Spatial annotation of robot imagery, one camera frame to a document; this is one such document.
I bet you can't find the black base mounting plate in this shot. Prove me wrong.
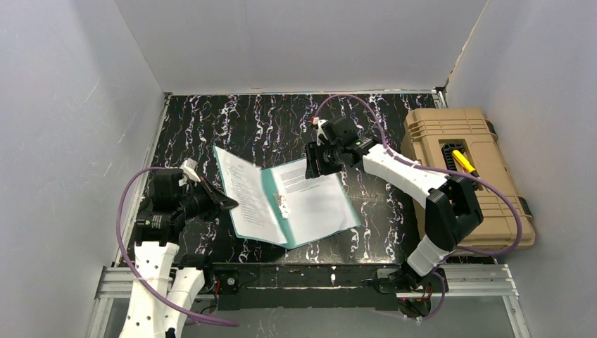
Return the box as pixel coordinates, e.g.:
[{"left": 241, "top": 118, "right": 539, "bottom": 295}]
[{"left": 198, "top": 263, "right": 449, "bottom": 315}]

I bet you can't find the aluminium frame rail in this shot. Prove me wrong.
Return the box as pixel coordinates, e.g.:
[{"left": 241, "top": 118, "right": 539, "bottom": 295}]
[{"left": 86, "top": 265, "right": 533, "bottom": 338}]

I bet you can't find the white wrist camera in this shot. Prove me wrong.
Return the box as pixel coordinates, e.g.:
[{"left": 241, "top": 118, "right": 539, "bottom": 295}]
[
  {"left": 309, "top": 117, "right": 330, "bottom": 146},
  {"left": 180, "top": 158, "right": 201, "bottom": 184}
]

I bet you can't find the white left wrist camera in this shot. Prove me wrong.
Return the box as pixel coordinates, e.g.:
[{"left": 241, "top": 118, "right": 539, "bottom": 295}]
[{"left": 180, "top": 158, "right": 201, "bottom": 184}]

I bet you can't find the white printed paper sheet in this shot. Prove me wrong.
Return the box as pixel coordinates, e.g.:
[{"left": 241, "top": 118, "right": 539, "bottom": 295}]
[{"left": 214, "top": 146, "right": 287, "bottom": 246}]

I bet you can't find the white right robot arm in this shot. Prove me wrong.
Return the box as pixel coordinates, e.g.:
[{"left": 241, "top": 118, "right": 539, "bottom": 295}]
[{"left": 305, "top": 117, "right": 484, "bottom": 281}]

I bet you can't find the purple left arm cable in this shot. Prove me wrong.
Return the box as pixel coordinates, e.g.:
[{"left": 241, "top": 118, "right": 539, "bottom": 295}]
[{"left": 115, "top": 167, "right": 240, "bottom": 328}]

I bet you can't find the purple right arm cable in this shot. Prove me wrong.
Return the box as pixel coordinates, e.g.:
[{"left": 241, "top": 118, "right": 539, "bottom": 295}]
[{"left": 310, "top": 94, "right": 524, "bottom": 323}]

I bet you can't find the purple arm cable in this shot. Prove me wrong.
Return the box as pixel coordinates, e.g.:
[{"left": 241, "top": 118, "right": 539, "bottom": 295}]
[
  {"left": 310, "top": 94, "right": 524, "bottom": 323},
  {"left": 115, "top": 167, "right": 240, "bottom": 328}
]

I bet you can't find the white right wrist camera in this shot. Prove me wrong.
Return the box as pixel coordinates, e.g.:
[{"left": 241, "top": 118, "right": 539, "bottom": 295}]
[{"left": 309, "top": 117, "right": 330, "bottom": 146}]

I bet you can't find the teal paper folder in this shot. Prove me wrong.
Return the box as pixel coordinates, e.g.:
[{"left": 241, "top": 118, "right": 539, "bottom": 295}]
[{"left": 213, "top": 146, "right": 361, "bottom": 249}]

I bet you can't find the tan plastic toolbox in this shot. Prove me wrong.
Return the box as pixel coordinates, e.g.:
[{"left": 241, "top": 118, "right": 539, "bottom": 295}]
[{"left": 400, "top": 108, "right": 536, "bottom": 255}]

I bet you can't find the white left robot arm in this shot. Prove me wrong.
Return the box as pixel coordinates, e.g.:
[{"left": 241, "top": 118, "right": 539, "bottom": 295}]
[{"left": 116, "top": 167, "right": 239, "bottom": 337}]

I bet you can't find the white printed paper stack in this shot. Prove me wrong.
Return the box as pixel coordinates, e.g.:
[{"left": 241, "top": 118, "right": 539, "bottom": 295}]
[{"left": 262, "top": 159, "right": 361, "bottom": 249}]

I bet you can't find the metal folder clip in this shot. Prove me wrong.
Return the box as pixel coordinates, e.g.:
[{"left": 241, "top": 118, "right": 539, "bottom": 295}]
[{"left": 275, "top": 194, "right": 291, "bottom": 219}]

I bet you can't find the yellow handled screwdriver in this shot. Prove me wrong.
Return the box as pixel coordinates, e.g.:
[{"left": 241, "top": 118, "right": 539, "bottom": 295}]
[{"left": 451, "top": 149, "right": 479, "bottom": 177}]

